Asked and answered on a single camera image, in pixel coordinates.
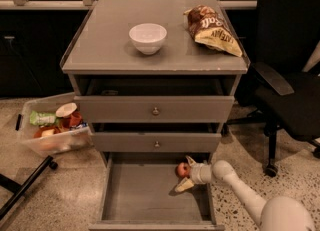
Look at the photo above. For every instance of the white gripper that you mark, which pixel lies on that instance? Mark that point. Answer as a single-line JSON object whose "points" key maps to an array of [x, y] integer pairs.
{"points": [[197, 174]]}

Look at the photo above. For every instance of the red apple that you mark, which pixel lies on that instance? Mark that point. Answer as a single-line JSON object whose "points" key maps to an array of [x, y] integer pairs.
{"points": [[183, 170]]}

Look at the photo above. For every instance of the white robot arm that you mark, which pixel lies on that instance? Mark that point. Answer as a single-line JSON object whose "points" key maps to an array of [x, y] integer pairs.
{"points": [[253, 198]]}

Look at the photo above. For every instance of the grey bottom drawer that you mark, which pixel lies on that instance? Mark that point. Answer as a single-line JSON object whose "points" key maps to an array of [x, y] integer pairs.
{"points": [[139, 196]]}

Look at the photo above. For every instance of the grey drawer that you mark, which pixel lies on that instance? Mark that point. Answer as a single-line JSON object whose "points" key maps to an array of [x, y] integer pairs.
{"points": [[155, 137], [155, 99], [139, 196]]}

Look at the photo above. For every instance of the grey middle drawer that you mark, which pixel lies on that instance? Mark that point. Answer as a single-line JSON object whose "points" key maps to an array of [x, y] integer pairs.
{"points": [[155, 137]]}

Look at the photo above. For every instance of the grey drawer cabinet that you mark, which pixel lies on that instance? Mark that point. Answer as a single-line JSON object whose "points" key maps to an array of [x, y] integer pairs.
{"points": [[103, 48]]}

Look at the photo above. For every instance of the grey top drawer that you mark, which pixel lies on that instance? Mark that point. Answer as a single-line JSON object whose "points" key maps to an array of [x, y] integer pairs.
{"points": [[155, 99]]}

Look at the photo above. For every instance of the black office chair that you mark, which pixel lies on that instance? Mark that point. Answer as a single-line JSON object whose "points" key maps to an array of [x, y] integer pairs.
{"points": [[284, 24]]}

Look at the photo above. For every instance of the red cup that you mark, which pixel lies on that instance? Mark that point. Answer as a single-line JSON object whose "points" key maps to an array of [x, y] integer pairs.
{"points": [[75, 119]]}

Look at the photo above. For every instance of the white round lid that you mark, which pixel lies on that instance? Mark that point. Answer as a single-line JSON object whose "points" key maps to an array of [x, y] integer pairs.
{"points": [[66, 110]]}

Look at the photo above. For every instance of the white ceramic bowl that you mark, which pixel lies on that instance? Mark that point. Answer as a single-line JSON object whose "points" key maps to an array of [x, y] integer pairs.
{"points": [[148, 38]]}

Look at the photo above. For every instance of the clear plastic storage bin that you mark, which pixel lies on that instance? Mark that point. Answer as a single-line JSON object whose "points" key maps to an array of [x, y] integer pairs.
{"points": [[31, 136]]}

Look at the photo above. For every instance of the brown yellow chip bag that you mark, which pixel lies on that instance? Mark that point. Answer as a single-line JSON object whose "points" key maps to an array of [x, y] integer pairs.
{"points": [[206, 26]]}

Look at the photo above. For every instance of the green snack packet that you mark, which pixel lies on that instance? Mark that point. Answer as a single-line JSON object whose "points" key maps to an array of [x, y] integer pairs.
{"points": [[42, 119]]}

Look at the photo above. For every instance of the black chair base leg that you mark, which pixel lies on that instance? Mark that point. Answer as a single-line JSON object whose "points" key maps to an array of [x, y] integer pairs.
{"points": [[17, 189]]}

